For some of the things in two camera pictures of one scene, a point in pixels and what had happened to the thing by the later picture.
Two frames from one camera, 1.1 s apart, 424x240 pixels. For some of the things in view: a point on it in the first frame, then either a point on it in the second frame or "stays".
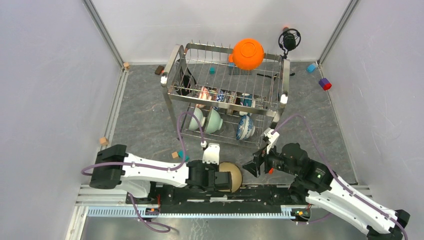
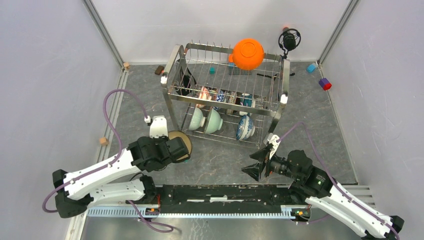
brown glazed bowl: x=236 y=176 → x=174 y=134
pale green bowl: x=193 y=124 stays
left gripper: x=215 y=166 → x=163 y=138
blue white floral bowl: x=245 y=128 stays
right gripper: x=252 y=166 stays
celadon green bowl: x=214 y=123 stays
